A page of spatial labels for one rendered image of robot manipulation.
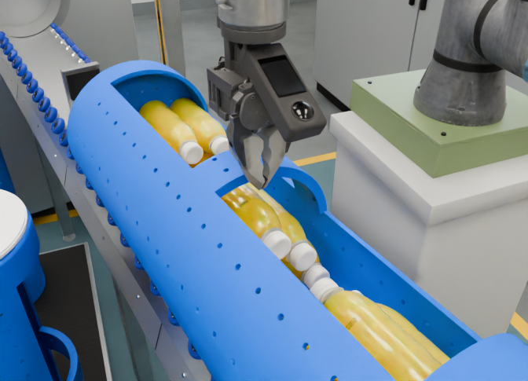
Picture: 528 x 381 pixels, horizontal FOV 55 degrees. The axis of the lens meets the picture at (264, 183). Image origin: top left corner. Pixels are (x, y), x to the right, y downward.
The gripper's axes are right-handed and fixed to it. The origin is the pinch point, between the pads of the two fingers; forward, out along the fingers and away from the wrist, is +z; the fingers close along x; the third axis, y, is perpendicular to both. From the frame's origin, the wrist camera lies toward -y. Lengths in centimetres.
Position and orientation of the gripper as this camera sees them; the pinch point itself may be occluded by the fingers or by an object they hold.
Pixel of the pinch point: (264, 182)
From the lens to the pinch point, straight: 64.9
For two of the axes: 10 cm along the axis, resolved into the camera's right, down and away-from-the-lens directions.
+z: 0.0, 8.2, 5.7
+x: -8.4, 3.1, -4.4
